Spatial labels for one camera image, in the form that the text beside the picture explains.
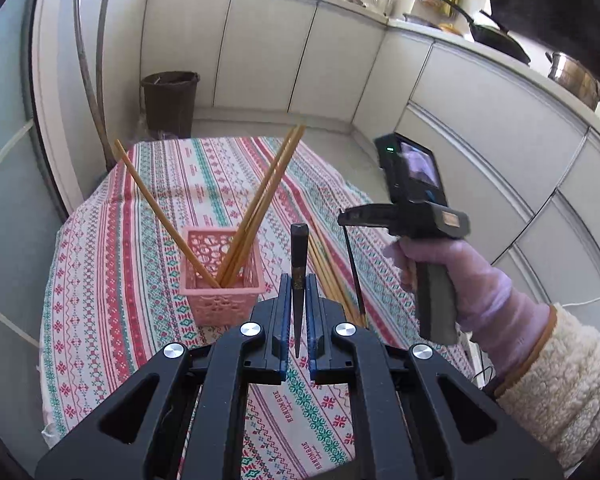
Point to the mop with blue clip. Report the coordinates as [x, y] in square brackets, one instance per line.
[82, 70]

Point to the black range hood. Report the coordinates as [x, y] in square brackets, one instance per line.
[555, 0]

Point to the stainless steel stock pot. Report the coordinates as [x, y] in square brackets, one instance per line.
[575, 80]

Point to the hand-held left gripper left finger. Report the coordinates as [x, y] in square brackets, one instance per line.
[282, 330]

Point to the grey pole with black top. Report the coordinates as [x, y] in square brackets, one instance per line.
[100, 60]

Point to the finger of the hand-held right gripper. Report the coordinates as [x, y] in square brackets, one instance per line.
[365, 215]

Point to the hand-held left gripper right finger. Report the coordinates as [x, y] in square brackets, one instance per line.
[314, 365]

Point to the frosted glass sliding door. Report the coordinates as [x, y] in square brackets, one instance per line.
[5, 160]

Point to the patterned striped tablecloth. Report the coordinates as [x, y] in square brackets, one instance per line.
[130, 285]

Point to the black wok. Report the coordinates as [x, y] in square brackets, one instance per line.
[500, 40]

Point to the white base cabinets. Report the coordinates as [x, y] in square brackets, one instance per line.
[480, 110]

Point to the pink perforated plastic basket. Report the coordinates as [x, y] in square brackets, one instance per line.
[220, 305]

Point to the white kettle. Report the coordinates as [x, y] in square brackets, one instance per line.
[384, 5]

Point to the yellow pot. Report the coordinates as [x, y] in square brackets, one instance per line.
[450, 27]

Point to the dark brown trash bin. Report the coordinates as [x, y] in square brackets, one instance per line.
[170, 105]

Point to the light wooden chopstick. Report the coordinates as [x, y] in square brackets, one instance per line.
[266, 185]
[271, 185]
[276, 185]
[150, 200]

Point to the person's right hand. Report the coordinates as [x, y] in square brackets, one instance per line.
[480, 290]

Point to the dark brown chopstick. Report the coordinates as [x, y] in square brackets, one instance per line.
[354, 270]
[298, 260]

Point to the person's right forearm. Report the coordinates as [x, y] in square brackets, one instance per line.
[570, 385]

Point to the shallow steel pan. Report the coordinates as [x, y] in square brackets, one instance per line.
[420, 18]

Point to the pile of light wooden chopsticks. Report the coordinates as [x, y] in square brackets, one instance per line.
[330, 280]

